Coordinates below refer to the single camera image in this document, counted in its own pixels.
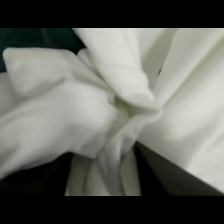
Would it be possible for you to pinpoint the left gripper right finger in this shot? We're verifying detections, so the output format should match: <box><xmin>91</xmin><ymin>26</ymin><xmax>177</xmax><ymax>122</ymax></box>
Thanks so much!
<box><xmin>133</xmin><ymin>140</ymin><xmax>224</xmax><ymax>197</ymax></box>

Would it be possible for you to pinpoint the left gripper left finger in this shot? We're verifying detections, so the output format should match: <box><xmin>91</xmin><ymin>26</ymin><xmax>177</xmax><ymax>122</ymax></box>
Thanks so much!
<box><xmin>0</xmin><ymin>152</ymin><xmax>73</xmax><ymax>197</ymax></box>

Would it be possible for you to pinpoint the white shirt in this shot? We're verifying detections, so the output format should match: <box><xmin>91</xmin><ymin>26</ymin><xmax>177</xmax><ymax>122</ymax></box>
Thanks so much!
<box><xmin>0</xmin><ymin>27</ymin><xmax>224</xmax><ymax>197</ymax></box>

